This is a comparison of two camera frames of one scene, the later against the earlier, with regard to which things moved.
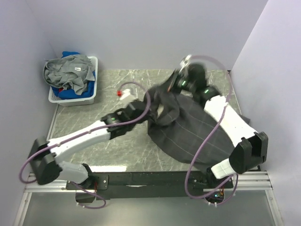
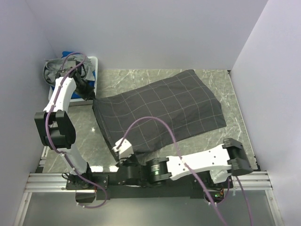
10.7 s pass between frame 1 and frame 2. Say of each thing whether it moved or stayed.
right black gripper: moved
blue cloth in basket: stayed
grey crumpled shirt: stayed
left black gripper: moved
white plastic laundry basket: stayed
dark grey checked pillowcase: moved
